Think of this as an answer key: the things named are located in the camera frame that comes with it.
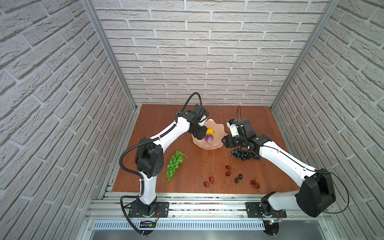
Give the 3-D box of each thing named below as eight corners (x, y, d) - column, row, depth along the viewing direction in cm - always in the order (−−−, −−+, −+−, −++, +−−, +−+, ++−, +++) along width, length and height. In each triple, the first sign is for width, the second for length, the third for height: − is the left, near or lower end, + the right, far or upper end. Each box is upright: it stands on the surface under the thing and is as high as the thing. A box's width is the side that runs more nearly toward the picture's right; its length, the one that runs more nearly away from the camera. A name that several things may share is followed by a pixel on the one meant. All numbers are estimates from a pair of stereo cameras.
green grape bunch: (161, 175, 87) (159, 171, 83) (178, 153, 96) (177, 149, 92) (169, 181, 85) (168, 178, 80) (186, 159, 93) (186, 155, 89)
